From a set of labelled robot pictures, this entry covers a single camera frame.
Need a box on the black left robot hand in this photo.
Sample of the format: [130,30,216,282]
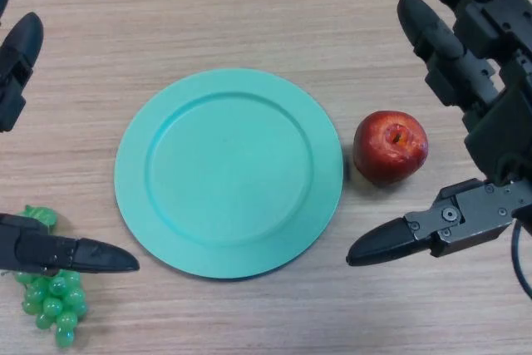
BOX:
[0,0,140,275]

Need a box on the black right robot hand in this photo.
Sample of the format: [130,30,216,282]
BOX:
[347,0,532,268]

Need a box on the green grapes bunch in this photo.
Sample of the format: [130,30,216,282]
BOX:
[14,204,89,350]

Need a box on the teal round plate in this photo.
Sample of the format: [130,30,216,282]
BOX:
[114,67,345,280]

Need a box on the red apple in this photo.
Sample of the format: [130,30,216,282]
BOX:
[352,110,429,185]

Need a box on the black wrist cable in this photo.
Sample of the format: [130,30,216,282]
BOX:
[511,219,532,296]

